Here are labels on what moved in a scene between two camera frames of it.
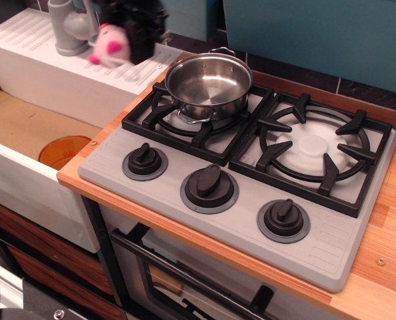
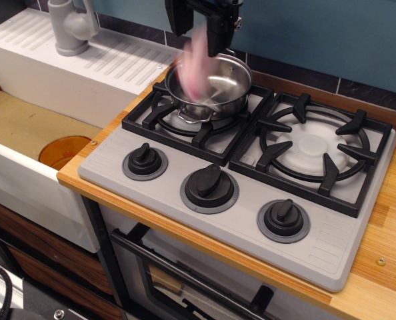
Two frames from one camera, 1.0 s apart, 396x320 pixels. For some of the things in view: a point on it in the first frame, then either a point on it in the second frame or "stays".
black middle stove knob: (209, 190) stays
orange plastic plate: (58, 151) stays
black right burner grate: (325, 153) stays
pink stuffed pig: (113, 46) to (195, 63)
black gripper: (144, 21) to (221, 22)
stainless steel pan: (211, 86) stays
